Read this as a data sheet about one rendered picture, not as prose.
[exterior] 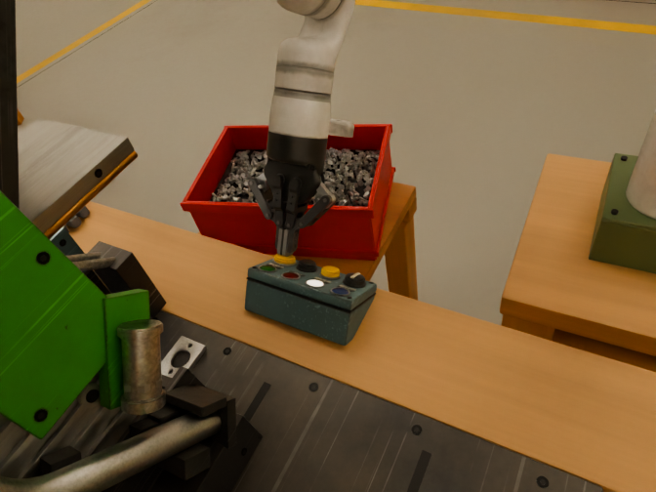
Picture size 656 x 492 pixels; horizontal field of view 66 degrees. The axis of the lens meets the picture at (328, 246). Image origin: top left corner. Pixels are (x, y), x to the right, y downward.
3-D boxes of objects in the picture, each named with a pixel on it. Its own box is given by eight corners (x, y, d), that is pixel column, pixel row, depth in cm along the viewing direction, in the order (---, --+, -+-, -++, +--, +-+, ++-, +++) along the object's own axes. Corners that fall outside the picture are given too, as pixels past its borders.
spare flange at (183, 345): (181, 386, 61) (178, 383, 60) (156, 374, 62) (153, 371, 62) (207, 348, 64) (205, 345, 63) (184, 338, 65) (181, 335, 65)
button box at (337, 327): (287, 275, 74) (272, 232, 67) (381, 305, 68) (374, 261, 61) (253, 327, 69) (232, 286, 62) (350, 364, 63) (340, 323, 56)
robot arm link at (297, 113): (355, 139, 67) (362, 91, 66) (314, 141, 58) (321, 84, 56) (298, 128, 71) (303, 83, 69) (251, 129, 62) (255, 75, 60)
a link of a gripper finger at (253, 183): (263, 175, 68) (286, 211, 68) (255, 183, 69) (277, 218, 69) (251, 176, 66) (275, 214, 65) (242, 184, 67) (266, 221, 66)
